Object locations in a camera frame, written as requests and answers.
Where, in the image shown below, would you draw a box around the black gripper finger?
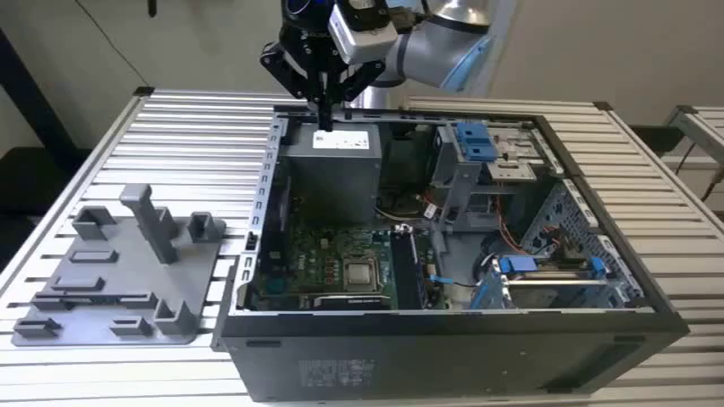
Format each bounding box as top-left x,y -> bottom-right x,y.
325,60 -> 389,131
259,41 -> 329,131

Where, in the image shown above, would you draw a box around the blue disk carrier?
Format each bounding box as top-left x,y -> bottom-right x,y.
496,255 -> 611,290
455,121 -> 499,164

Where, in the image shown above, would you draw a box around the grey power supply unit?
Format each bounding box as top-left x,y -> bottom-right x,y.
280,122 -> 385,226

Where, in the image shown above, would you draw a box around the metal drive cage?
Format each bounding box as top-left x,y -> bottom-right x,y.
429,120 -> 560,232

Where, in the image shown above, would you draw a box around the green motherboard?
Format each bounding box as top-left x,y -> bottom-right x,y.
243,194 -> 453,313

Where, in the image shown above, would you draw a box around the silver CPU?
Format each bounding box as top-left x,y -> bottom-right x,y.
343,261 -> 379,293

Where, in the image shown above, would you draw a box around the black graphics card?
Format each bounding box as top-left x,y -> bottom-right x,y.
248,291 -> 397,313

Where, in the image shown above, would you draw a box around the grey parts rack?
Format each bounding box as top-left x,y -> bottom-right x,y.
11,182 -> 228,348

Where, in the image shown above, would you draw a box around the black chair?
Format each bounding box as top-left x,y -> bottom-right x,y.
629,124 -> 687,160

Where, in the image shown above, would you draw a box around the metal slat side table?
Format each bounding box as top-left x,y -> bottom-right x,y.
665,104 -> 724,170

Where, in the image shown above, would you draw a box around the black PC case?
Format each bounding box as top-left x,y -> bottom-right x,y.
212,101 -> 692,403

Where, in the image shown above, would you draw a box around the power supply wire bundle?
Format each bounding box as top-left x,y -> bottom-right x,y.
375,190 -> 448,221

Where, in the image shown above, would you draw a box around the orange wires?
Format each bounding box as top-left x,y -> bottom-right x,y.
493,198 -> 537,258

